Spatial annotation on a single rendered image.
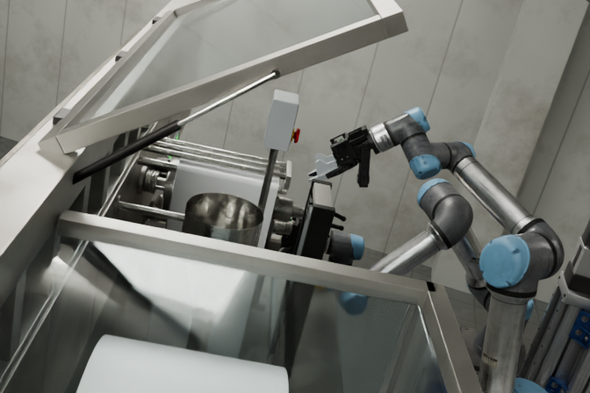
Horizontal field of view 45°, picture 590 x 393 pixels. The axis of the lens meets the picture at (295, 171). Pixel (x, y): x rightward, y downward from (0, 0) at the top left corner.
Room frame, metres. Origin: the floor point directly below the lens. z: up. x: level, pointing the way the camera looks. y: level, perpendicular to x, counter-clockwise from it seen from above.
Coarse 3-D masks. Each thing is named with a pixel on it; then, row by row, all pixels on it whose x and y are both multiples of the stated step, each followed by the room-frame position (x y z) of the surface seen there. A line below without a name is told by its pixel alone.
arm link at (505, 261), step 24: (504, 240) 1.49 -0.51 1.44; (528, 240) 1.51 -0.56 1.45; (480, 264) 1.51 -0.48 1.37; (504, 264) 1.46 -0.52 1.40; (528, 264) 1.45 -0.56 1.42; (552, 264) 1.51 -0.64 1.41; (504, 288) 1.45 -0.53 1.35; (528, 288) 1.46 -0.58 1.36; (504, 312) 1.46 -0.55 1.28; (504, 336) 1.44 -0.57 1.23; (504, 360) 1.43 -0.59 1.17; (480, 384) 1.44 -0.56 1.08; (504, 384) 1.42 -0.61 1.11
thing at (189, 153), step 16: (160, 144) 1.55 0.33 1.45; (176, 144) 1.58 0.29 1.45; (192, 144) 1.59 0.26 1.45; (192, 160) 1.52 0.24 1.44; (208, 160) 1.52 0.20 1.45; (224, 160) 1.56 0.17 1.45; (240, 160) 1.56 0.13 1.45; (256, 160) 1.60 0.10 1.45; (256, 176) 1.53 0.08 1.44; (272, 176) 1.54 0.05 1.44; (288, 176) 1.53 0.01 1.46
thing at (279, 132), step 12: (276, 96) 1.28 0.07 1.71; (288, 96) 1.30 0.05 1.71; (276, 108) 1.27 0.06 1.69; (288, 108) 1.27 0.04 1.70; (276, 120) 1.27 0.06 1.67; (288, 120) 1.27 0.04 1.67; (276, 132) 1.27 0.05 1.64; (288, 132) 1.27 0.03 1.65; (264, 144) 1.27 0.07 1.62; (276, 144) 1.27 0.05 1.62; (288, 144) 1.27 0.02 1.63
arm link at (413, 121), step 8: (408, 112) 1.87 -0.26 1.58; (416, 112) 1.86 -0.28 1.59; (392, 120) 1.87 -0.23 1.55; (400, 120) 1.86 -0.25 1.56; (408, 120) 1.85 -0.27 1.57; (416, 120) 1.85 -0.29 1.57; (424, 120) 1.85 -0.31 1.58; (392, 128) 1.85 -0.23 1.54; (400, 128) 1.85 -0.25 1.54; (408, 128) 1.84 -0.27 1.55; (416, 128) 1.84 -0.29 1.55; (424, 128) 1.85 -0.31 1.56; (392, 136) 1.84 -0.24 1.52; (400, 136) 1.84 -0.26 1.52; (408, 136) 1.83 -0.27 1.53
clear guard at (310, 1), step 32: (224, 0) 1.89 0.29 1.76; (256, 0) 1.67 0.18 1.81; (288, 0) 1.50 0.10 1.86; (320, 0) 1.35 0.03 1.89; (352, 0) 1.24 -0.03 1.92; (160, 32) 1.72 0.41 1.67; (192, 32) 1.53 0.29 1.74; (224, 32) 1.38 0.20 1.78; (256, 32) 1.25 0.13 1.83; (288, 32) 1.15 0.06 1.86; (320, 32) 1.07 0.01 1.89; (160, 64) 1.28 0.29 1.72; (192, 64) 1.17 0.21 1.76; (224, 64) 1.08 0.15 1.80; (128, 96) 1.09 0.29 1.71
